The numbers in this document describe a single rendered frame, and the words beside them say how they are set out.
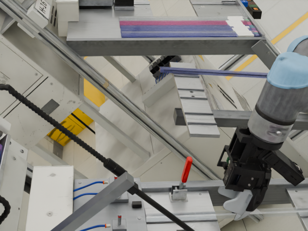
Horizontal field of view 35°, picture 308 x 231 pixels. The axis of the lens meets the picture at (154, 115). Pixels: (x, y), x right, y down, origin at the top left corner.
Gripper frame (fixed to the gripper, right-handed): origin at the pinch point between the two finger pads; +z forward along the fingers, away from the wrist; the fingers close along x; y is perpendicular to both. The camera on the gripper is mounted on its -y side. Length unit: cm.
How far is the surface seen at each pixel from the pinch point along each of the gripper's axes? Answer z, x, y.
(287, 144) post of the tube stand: 1.8, -30.8, -23.6
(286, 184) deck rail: -2.1, -8.1, -13.0
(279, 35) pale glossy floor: 31, -195, -95
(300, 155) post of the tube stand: 4.9, -30.8, -29.1
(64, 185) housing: -0.4, -2.0, 36.0
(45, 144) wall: 186, -262, 32
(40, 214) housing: 0.4, 5.5, 40.1
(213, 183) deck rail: 0.6, -8.9, 3.5
